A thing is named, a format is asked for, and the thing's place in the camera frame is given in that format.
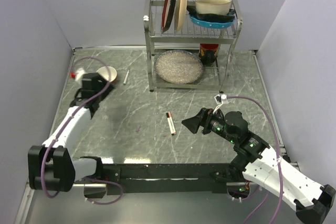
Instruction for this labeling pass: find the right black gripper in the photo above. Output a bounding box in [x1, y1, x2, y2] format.
[181, 106, 237, 144]

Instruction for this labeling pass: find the white pen orange cap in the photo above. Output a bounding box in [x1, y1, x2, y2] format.
[168, 112, 176, 135]

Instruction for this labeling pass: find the white marker black tip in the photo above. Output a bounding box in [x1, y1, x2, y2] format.
[166, 112, 174, 135]

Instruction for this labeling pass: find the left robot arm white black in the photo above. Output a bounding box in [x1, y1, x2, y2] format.
[28, 67, 117, 193]

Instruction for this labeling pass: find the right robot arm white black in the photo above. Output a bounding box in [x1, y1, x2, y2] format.
[182, 108, 335, 223]

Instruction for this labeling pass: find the green tipped white pen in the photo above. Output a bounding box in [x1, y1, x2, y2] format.
[123, 69, 130, 85]

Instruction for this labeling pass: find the speckled grey plate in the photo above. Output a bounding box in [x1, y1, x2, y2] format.
[154, 50, 204, 84]

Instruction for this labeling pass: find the steel dish rack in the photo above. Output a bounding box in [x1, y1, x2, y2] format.
[143, 0, 243, 93]

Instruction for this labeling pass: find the red black mug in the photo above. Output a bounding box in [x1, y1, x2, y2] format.
[198, 44, 219, 66]

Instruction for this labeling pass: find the blue dotted dish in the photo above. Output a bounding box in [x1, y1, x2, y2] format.
[190, 16, 235, 29]

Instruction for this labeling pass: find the small cream bowl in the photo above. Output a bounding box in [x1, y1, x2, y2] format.
[96, 66, 118, 83]

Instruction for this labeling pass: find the black dish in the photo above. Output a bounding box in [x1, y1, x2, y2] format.
[186, 5, 235, 23]

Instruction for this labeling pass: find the beige plate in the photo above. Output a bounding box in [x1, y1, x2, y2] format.
[174, 0, 187, 33]

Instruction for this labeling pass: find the red black plate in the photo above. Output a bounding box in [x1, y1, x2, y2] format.
[161, 0, 176, 33]

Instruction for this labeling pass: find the cream ceramic bowl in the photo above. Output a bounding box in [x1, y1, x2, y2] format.
[195, 0, 232, 15]

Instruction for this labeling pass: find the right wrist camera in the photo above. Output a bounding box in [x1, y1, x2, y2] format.
[214, 94, 228, 105]

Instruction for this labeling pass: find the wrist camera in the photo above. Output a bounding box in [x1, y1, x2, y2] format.
[214, 94, 228, 105]
[70, 68, 86, 81]

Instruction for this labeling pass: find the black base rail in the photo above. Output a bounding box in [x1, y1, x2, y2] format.
[73, 162, 260, 198]

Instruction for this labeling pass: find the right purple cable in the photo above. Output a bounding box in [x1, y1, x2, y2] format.
[225, 95, 285, 224]

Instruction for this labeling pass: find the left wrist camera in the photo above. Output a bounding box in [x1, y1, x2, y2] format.
[70, 68, 86, 81]

